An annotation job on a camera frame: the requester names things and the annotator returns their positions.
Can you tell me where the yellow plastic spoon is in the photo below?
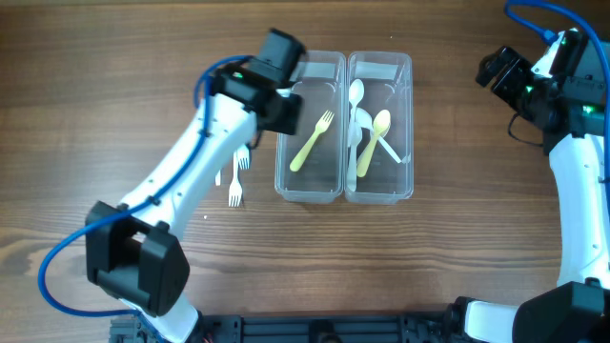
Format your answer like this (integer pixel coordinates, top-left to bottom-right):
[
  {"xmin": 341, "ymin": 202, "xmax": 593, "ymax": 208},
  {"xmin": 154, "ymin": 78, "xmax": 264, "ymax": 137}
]
[{"xmin": 356, "ymin": 110, "xmax": 391, "ymax": 177}]

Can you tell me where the white plastic spoon thick handle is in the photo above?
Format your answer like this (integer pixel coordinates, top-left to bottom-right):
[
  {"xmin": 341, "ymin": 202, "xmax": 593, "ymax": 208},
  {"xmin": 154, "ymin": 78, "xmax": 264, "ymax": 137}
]
[{"xmin": 346, "ymin": 122, "xmax": 362, "ymax": 192}]

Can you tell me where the light blue plastic fork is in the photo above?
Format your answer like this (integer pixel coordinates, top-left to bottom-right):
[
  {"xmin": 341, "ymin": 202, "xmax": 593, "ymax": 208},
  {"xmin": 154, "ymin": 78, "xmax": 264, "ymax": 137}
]
[{"xmin": 236, "ymin": 145, "xmax": 251, "ymax": 170}]

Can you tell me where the left clear plastic container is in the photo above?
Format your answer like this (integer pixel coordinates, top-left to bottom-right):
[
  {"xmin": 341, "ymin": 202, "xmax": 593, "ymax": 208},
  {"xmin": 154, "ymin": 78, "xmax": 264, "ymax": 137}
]
[{"xmin": 274, "ymin": 50, "xmax": 347, "ymax": 203}]

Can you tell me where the left blue cable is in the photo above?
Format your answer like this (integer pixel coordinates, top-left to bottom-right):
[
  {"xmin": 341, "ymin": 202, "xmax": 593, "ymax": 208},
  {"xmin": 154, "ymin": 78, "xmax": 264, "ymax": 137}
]
[{"xmin": 37, "ymin": 54, "xmax": 254, "ymax": 319}]

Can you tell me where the clear plastic container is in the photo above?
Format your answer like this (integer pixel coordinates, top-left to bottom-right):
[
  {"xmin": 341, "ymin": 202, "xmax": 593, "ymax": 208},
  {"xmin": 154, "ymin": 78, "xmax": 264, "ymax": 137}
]
[
  {"xmin": 344, "ymin": 51, "xmax": 415, "ymax": 205},
  {"xmin": 274, "ymin": 50, "xmax": 347, "ymax": 203}
]

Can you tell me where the yellow plastic fork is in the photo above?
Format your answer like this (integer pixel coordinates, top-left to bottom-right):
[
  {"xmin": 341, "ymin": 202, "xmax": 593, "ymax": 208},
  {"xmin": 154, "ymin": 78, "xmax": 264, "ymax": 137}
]
[{"xmin": 289, "ymin": 111, "xmax": 335, "ymax": 172}]

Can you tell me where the white plastic spoon long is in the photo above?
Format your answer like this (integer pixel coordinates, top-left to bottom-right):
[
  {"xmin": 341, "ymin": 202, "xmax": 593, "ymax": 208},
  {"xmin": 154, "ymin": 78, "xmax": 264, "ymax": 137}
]
[{"xmin": 356, "ymin": 108, "xmax": 402, "ymax": 164}]

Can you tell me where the right clear plastic container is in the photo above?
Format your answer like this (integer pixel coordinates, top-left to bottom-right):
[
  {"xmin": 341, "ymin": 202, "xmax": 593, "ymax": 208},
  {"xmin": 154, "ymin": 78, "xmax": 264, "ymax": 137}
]
[{"xmin": 344, "ymin": 51, "xmax": 415, "ymax": 205}]

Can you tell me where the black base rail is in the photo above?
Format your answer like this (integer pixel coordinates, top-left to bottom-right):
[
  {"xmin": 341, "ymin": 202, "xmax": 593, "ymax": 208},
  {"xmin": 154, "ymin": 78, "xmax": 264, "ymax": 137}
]
[{"xmin": 109, "ymin": 312, "xmax": 478, "ymax": 343}]

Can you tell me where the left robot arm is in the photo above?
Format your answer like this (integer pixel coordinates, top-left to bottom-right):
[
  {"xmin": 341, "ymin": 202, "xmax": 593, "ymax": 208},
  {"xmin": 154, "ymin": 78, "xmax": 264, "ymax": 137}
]
[{"xmin": 85, "ymin": 63, "xmax": 301, "ymax": 342}]

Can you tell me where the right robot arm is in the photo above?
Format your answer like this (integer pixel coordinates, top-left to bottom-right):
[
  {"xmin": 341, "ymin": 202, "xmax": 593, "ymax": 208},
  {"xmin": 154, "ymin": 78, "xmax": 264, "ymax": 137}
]
[{"xmin": 447, "ymin": 43, "xmax": 609, "ymax": 342}]

